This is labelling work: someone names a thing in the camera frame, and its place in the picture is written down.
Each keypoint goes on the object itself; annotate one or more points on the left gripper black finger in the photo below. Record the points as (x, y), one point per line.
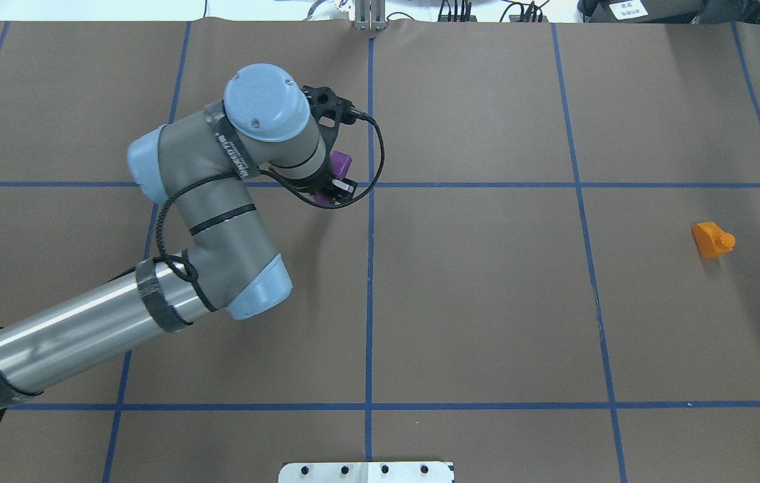
(342, 189)

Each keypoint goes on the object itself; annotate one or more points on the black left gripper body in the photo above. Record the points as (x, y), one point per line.
(323, 183)

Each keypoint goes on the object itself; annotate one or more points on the purple trapezoid block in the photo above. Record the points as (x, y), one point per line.
(340, 164)

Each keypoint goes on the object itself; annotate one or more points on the orange trapezoid block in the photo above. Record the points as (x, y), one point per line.
(712, 241)

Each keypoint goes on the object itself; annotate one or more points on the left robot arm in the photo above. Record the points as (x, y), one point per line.
(211, 249)

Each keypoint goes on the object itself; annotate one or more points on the brown paper table mat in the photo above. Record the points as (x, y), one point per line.
(521, 295)

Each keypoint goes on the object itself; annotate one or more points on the white metal mounting plate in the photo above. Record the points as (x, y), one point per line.
(400, 471)

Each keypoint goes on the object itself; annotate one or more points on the black device with label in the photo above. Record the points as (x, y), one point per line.
(689, 12)

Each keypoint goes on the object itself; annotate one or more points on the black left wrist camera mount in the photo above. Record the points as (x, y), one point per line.
(329, 111)

